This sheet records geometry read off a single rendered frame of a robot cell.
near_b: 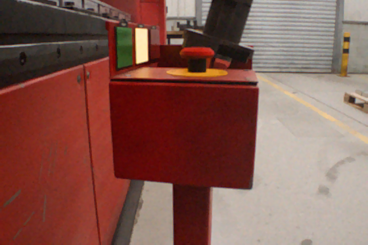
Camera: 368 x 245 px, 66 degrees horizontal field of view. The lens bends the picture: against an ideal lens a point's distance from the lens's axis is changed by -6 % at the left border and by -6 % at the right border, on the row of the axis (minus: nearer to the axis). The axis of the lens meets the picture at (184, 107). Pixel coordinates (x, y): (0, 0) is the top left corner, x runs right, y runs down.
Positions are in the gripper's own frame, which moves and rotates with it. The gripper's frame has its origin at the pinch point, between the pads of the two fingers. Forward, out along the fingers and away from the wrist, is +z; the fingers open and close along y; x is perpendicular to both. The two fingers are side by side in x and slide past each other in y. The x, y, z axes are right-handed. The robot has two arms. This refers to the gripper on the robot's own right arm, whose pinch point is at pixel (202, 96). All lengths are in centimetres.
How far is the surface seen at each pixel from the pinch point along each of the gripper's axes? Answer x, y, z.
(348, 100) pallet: -352, -163, 26
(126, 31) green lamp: 11.0, 10.1, -7.2
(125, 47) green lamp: 11.6, 9.6, -5.5
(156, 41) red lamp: -1.6, 9.7, -5.8
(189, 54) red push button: 11.8, 2.1, -6.8
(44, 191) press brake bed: 10.6, 17.8, 18.7
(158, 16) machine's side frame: -155, 53, -7
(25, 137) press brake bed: 13.6, 19.9, 9.3
